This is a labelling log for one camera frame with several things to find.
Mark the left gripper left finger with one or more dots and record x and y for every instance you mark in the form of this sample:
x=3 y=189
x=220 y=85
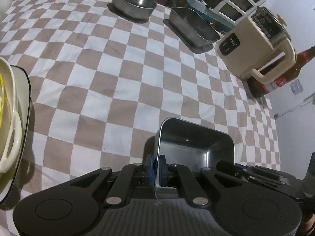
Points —
x=134 y=181

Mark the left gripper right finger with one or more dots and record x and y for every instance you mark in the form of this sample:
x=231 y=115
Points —
x=180 y=177

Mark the rectangular steel tray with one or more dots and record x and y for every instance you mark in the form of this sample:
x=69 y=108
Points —
x=189 y=144
x=193 y=27

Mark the round stainless steel bowl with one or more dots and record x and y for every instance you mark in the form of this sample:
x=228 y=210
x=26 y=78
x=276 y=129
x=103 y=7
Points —
x=136 y=9

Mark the checkered brown white tablecloth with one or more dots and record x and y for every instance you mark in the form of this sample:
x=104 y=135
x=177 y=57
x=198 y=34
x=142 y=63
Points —
x=101 y=86

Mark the brown beer bottle red label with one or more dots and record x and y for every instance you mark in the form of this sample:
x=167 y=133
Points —
x=258 y=89

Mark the cream electric cooking pot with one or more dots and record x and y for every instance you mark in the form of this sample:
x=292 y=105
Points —
x=253 y=43

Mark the small yellow-rimmed floral bowl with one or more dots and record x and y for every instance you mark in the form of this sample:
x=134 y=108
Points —
x=2 y=98

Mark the teal storage tray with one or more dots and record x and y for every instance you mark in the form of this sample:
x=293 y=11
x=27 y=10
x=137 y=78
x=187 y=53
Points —
x=216 y=21

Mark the white cat-shaped teapot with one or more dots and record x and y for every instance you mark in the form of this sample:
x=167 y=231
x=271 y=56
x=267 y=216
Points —
x=4 y=6

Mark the cream oval handled dish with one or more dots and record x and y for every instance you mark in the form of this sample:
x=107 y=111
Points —
x=11 y=128

